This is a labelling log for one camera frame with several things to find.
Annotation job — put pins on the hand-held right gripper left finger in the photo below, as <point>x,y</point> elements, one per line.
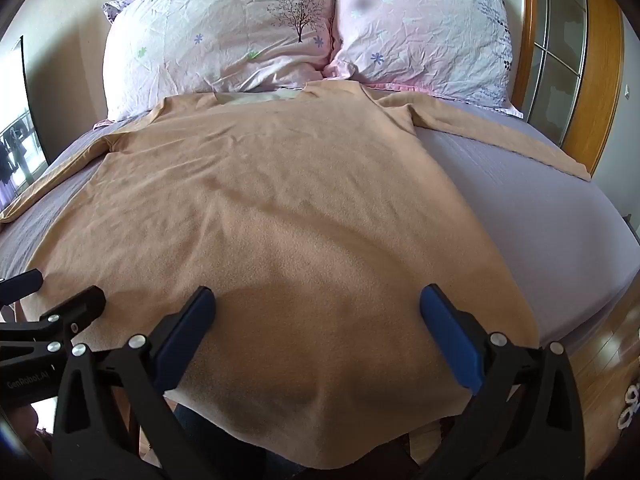
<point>186,337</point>

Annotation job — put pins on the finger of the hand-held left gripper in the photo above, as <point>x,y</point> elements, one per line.
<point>75,310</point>
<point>19,284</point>

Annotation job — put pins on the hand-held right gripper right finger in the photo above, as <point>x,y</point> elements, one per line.
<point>450,337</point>

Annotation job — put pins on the tan long-sleeve shirt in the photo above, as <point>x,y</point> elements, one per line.
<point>280,210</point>

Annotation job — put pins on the person's left forearm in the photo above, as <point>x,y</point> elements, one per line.
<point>31,435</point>

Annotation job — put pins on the person's dark trouser leg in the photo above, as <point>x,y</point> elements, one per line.
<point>212,440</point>

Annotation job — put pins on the bed with purple sheet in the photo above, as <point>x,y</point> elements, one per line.
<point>500,185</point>

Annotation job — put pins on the white patterned object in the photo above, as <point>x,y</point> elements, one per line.
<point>631,405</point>

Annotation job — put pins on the wooden glass-paned door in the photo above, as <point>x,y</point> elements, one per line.
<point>565,60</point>

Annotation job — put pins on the pink pillow with tree print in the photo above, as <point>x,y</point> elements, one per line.
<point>210,35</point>

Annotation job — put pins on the pink pillow with flower print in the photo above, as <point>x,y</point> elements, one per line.
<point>420,25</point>

